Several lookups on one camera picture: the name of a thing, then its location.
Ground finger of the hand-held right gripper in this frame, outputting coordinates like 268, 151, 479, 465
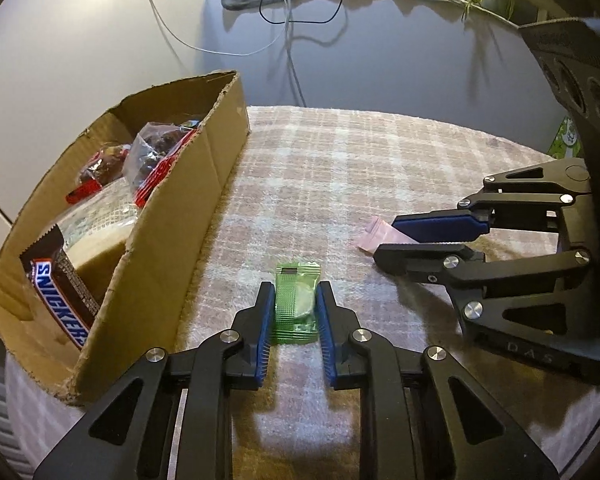
373, 242, 593, 346
393, 157, 593, 243

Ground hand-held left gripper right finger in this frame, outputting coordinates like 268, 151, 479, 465
316, 281, 561, 480

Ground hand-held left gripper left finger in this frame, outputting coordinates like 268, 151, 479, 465
32, 281, 277, 480

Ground translucent green snack packet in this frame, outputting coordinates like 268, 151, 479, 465
272, 261, 322, 346

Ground pink snack packet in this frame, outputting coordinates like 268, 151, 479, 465
354, 216, 416, 256

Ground brown cardboard box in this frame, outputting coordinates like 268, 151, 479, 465
0, 70, 251, 407

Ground clear red-trimmed snack bag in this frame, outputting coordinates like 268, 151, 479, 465
122, 121, 201, 209
65, 142, 131, 206

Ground green printed box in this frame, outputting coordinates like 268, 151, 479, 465
547, 115, 581, 161

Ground cream snack packet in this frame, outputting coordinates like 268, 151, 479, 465
55, 180, 141, 306

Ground large brown chocolate bar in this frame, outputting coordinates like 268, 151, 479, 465
19, 225, 101, 351

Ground white cable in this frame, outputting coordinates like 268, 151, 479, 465
136, 0, 306, 108

